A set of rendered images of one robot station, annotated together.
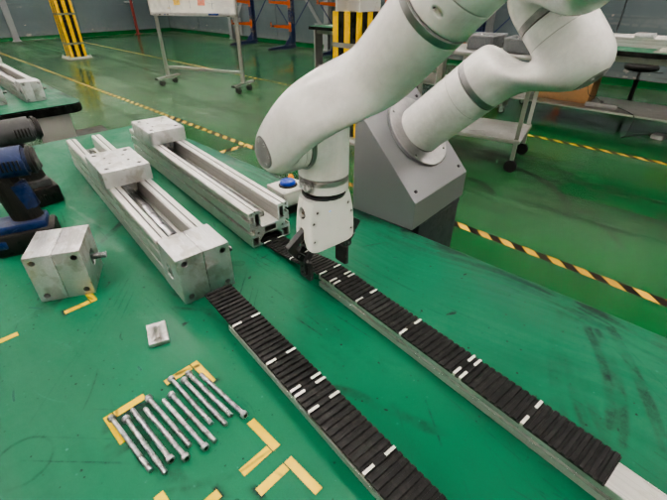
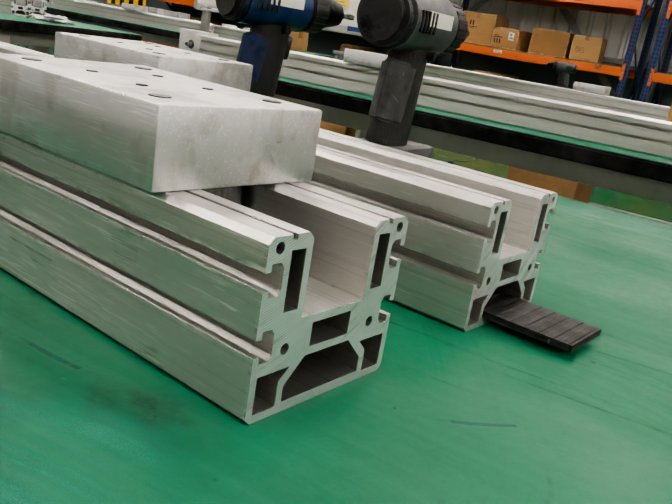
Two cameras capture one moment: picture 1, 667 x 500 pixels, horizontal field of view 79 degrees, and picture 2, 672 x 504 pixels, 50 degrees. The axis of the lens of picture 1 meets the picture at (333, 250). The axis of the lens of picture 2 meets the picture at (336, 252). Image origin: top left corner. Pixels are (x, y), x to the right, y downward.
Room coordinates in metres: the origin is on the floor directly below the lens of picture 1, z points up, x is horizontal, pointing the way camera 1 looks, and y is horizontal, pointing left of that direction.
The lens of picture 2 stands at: (1.71, 0.57, 0.95)
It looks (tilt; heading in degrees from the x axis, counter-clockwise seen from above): 17 degrees down; 166
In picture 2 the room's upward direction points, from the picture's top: 10 degrees clockwise
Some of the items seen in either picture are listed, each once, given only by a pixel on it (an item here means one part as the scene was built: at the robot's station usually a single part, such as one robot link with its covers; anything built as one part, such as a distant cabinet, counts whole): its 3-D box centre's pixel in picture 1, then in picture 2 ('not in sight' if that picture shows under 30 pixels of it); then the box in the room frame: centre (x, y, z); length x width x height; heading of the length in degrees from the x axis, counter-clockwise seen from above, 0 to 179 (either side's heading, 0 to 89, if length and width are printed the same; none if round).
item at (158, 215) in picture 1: (125, 189); (146, 134); (0.97, 0.54, 0.82); 0.80 x 0.10 x 0.09; 40
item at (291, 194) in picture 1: (285, 195); not in sight; (0.96, 0.12, 0.81); 0.10 x 0.08 x 0.06; 130
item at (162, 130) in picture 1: (159, 134); (145, 140); (1.29, 0.55, 0.87); 0.16 x 0.11 x 0.07; 40
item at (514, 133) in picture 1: (471, 94); not in sight; (3.61, -1.18, 0.50); 1.03 x 0.55 x 1.01; 58
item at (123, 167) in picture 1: (119, 172); (150, 83); (0.97, 0.54, 0.87); 0.16 x 0.11 x 0.07; 40
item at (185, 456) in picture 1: (164, 432); not in sight; (0.31, 0.22, 0.78); 0.11 x 0.01 x 0.01; 48
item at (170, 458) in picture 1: (150, 434); not in sight; (0.31, 0.23, 0.78); 0.11 x 0.01 x 0.01; 47
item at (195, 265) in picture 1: (202, 260); not in sight; (0.64, 0.25, 0.83); 0.12 x 0.09 x 0.10; 130
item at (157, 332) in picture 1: (157, 333); not in sight; (0.49, 0.29, 0.78); 0.05 x 0.03 x 0.01; 26
